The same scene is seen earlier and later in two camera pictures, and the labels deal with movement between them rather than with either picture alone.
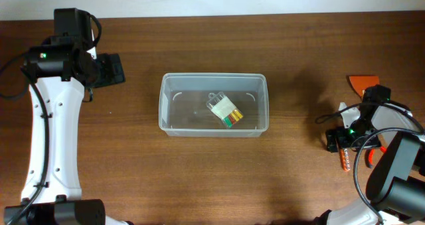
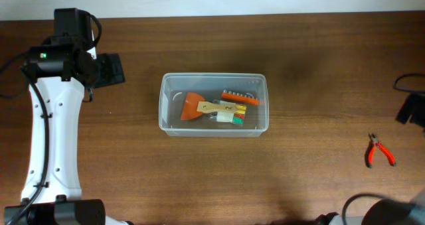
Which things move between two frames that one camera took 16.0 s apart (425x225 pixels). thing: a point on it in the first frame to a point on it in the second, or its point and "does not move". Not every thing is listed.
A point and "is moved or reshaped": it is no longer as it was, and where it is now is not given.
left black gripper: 113,72 does not move
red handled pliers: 370,154 does not move
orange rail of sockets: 344,157 to 239,98
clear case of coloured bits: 224,109 is moved or reshaped
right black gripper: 343,143 to 407,107
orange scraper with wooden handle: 360,82 to 194,105
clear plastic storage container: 213,105 does not move
